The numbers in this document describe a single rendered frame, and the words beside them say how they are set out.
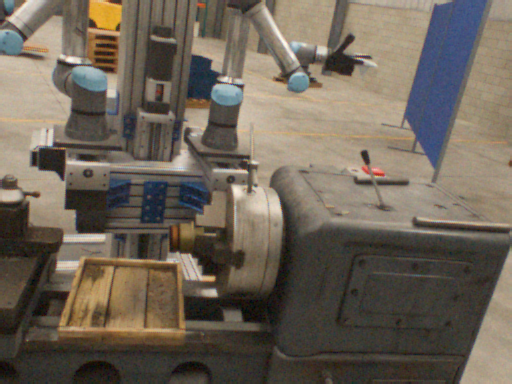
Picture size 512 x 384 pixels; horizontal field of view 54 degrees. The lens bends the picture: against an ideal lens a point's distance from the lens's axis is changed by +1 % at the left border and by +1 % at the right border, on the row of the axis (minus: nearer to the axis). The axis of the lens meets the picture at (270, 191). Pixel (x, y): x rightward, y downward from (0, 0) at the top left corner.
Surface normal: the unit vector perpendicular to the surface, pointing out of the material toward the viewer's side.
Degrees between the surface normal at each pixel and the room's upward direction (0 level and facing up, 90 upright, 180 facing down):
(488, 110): 90
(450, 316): 90
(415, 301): 90
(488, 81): 90
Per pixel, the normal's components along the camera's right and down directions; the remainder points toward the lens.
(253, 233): 0.25, -0.21
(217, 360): 0.20, 0.33
